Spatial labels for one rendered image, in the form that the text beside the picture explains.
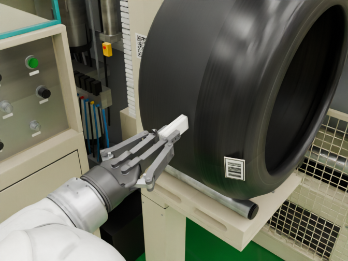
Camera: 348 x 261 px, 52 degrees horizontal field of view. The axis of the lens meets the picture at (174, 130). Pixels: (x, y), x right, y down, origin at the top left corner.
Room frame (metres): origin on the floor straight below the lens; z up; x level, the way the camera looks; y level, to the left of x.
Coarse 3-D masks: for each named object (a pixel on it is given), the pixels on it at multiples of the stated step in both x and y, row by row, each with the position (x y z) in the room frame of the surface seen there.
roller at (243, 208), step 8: (168, 168) 0.82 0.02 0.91; (176, 176) 0.80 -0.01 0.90; (184, 176) 0.78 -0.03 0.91; (192, 184) 0.76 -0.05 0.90; (200, 184) 0.74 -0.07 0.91; (208, 192) 0.72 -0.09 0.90; (216, 192) 0.71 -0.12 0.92; (216, 200) 0.70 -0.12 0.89; (224, 200) 0.69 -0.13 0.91; (232, 200) 0.68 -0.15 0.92; (240, 200) 0.67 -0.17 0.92; (248, 200) 0.67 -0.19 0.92; (232, 208) 0.67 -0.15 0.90; (240, 208) 0.66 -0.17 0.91; (248, 208) 0.65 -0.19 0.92; (256, 208) 0.65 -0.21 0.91; (248, 216) 0.64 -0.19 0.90
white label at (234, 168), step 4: (224, 160) 0.55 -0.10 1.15; (228, 160) 0.55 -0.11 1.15; (232, 160) 0.54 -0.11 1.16; (236, 160) 0.54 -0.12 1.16; (240, 160) 0.54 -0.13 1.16; (228, 164) 0.55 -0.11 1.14; (232, 164) 0.55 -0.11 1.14; (236, 164) 0.54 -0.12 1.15; (240, 164) 0.54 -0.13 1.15; (244, 164) 0.54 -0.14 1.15; (228, 168) 0.55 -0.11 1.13; (232, 168) 0.55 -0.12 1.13; (236, 168) 0.54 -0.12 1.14; (240, 168) 0.54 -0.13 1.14; (244, 168) 0.54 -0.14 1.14; (228, 172) 0.55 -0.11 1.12; (232, 172) 0.55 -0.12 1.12; (236, 172) 0.55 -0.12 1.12; (240, 172) 0.54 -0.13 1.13; (244, 172) 0.54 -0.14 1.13; (228, 176) 0.55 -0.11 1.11; (232, 176) 0.55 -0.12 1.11; (236, 176) 0.55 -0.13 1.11; (240, 176) 0.54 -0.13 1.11; (244, 176) 0.54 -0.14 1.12
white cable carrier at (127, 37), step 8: (128, 16) 1.03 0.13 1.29; (128, 24) 1.04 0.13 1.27; (128, 32) 1.04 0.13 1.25; (128, 40) 1.04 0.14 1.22; (128, 48) 1.04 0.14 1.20; (128, 56) 1.04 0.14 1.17; (128, 64) 1.05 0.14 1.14; (128, 72) 1.05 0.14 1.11; (128, 80) 1.05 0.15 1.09; (128, 88) 1.05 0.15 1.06; (128, 96) 1.05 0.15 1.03; (128, 104) 1.05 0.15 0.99
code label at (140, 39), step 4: (136, 36) 1.00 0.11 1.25; (140, 36) 0.99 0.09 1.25; (144, 36) 0.98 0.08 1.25; (136, 40) 1.00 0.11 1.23; (140, 40) 0.99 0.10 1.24; (144, 40) 0.98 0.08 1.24; (136, 44) 1.00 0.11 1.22; (140, 44) 0.99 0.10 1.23; (136, 48) 1.00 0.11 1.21; (140, 48) 0.99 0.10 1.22; (140, 52) 0.99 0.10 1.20; (140, 56) 0.99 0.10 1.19
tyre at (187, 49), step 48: (192, 0) 0.72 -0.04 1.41; (240, 0) 0.67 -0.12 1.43; (288, 0) 0.65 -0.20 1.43; (336, 0) 0.76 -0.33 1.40; (144, 48) 0.74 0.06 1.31; (192, 48) 0.65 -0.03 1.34; (240, 48) 0.60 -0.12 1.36; (288, 48) 0.62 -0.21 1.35; (336, 48) 0.91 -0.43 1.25; (144, 96) 0.68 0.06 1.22; (192, 96) 0.60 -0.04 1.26; (240, 96) 0.56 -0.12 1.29; (288, 96) 1.01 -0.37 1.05; (192, 144) 0.59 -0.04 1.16; (240, 144) 0.55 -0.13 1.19; (288, 144) 0.89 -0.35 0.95; (240, 192) 0.59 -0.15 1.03
